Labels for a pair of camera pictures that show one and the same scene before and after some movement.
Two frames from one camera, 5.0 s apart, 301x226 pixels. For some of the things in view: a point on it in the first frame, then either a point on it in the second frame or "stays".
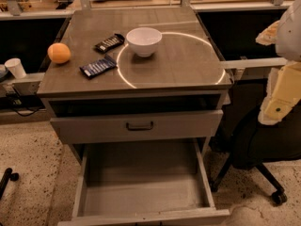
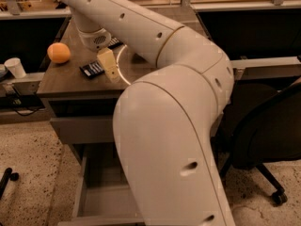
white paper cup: (14, 65) stays
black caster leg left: (5, 180) stays
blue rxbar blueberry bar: (99, 66) stays
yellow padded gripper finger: (283, 92) to (108, 62)
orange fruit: (58, 53) stays
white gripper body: (290, 35) to (94, 40)
